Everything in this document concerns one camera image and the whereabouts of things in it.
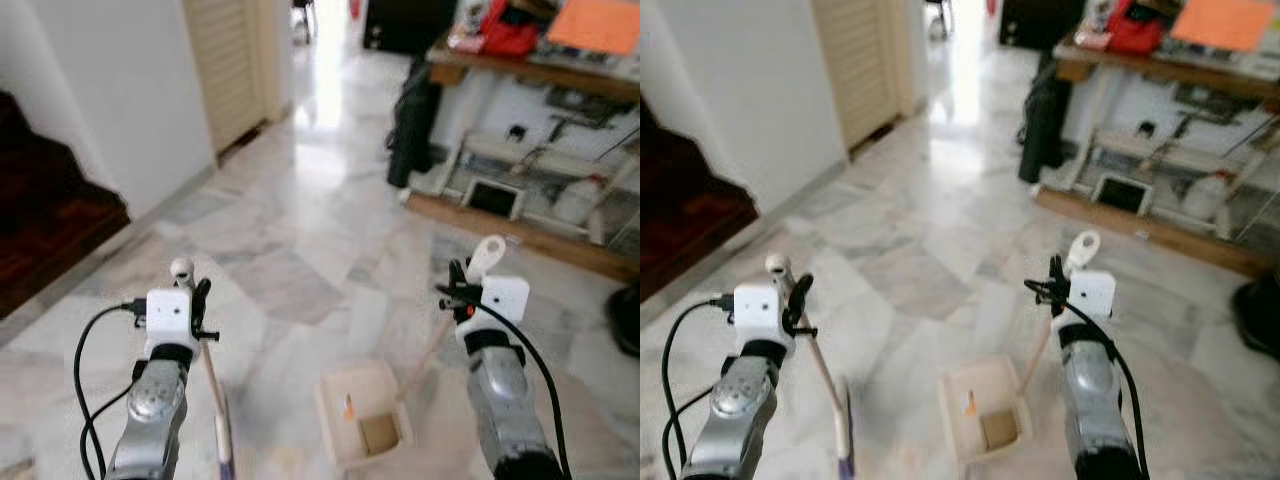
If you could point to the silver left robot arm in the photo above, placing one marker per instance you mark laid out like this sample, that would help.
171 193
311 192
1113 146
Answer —
150 400
735 400

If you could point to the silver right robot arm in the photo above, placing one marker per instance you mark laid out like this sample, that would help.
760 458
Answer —
500 385
1088 380

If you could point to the brown wooden shelf board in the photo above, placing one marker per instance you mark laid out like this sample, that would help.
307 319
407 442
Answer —
1150 230
520 238

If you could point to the white framed dark panel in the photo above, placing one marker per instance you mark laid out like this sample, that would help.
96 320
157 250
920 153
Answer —
1122 193
492 198

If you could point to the white metal rack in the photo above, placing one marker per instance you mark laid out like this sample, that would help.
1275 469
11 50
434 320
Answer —
500 148
1130 143

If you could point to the dark wooden staircase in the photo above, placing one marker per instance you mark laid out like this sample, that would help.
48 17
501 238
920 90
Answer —
50 210
690 210

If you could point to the white plastic jug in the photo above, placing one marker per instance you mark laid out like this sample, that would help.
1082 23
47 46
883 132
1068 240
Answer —
578 202
1205 198

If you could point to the brown cardboard piece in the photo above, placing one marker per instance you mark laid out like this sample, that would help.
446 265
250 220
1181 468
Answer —
1000 430
380 432

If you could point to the black bag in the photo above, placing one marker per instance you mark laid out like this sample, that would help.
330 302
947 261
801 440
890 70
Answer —
412 125
1042 120

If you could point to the black round object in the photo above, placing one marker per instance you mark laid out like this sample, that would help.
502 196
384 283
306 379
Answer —
626 320
1260 318

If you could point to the brown wooden table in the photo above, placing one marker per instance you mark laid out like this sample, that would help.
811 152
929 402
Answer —
1160 75
530 72

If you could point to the beige louvred door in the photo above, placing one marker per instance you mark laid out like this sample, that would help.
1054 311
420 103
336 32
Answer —
865 65
225 70

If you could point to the black cabinet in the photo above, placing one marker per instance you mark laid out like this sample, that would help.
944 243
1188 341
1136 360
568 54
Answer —
405 25
1040 22

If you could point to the red bag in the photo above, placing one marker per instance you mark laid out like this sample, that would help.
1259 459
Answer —
508 30
1135 28

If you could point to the dark chair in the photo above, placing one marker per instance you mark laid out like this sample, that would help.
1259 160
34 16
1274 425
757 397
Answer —
302 15
938 14

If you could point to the orange paper sheet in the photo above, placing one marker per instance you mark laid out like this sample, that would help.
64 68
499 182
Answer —
1222 22
595 25

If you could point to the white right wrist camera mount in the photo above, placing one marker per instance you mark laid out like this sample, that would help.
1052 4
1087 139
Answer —
505 298
1092 292

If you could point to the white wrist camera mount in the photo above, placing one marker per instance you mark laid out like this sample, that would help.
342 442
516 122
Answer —
505 298
167 315
755 308
1092 292

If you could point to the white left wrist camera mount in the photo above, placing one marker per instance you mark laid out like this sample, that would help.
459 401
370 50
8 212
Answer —
167 315
755 308

